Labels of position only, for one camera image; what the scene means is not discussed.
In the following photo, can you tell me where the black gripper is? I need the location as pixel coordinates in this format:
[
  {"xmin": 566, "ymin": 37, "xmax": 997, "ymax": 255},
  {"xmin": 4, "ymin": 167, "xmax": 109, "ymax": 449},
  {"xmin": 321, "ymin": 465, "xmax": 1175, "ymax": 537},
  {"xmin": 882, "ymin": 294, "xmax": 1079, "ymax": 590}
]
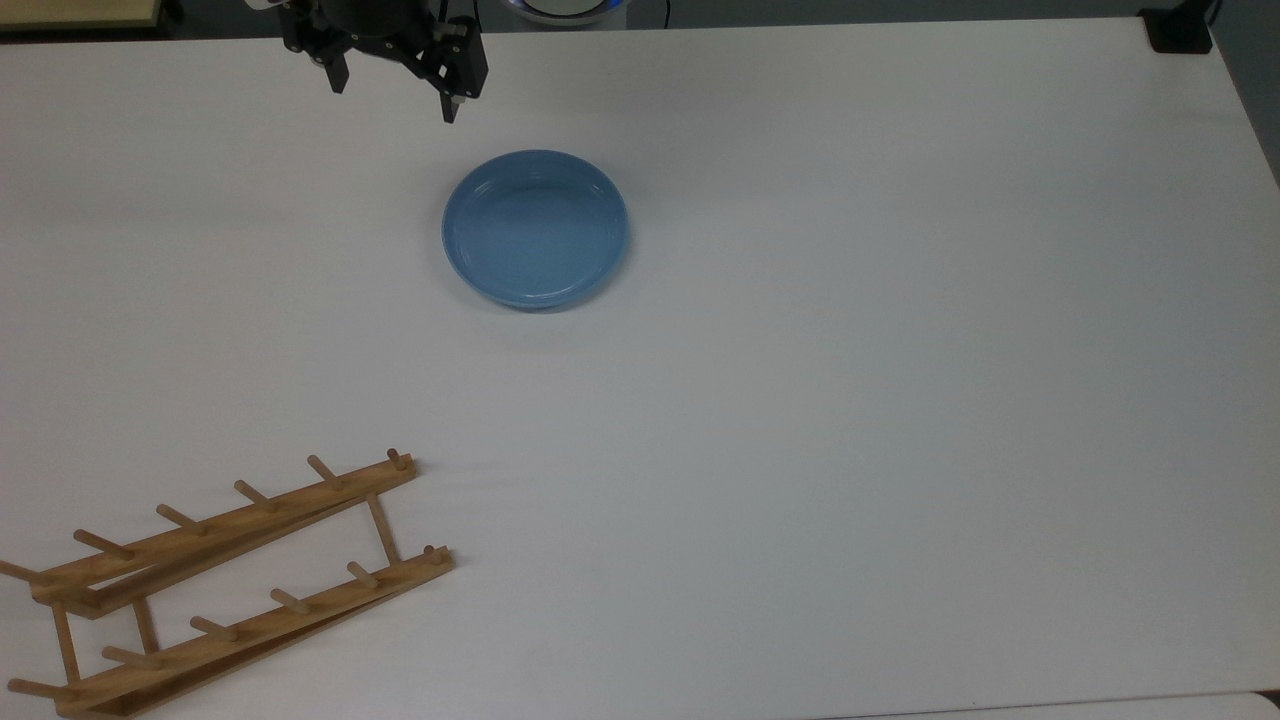
[{"xmin": 278, "ymin": 0, "xmax": 490, "ymax": 126}]

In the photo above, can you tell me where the light wooden board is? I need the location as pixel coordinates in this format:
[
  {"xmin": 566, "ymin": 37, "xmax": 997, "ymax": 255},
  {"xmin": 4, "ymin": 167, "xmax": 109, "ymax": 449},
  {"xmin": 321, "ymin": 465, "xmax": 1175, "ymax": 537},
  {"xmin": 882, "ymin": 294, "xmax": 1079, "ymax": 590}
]
[{"xmin": 0, "ymin": 0, "xmax": 164, "ymax": 32}]

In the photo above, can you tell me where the blue round plate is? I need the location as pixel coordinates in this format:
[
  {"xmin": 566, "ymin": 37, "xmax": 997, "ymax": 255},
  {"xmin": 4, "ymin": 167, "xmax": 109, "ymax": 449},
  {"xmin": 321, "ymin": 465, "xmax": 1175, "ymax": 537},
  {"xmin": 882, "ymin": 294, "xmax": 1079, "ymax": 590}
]
[{"xmin": 441, "ymin": 149, "xmax": 632, "ymax": 314}]

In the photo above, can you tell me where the black camera pole with clamp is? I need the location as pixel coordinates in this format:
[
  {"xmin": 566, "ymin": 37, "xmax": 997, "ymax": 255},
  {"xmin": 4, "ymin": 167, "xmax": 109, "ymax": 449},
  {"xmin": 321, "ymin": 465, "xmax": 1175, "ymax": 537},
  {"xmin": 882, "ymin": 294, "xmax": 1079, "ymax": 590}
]
[{"xmin": 1139, "ymin": 0, "xmax": 1218, "ymax": 55}]

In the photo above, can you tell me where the wooden peg plate rack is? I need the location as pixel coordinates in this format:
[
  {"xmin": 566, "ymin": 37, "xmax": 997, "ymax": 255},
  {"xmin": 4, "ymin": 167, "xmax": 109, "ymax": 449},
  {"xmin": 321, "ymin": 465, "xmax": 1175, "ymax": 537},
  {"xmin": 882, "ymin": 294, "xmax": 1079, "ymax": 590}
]
[{"xmin": 0, "ymin": 447, "xmax": 457, "ymax": 720}]

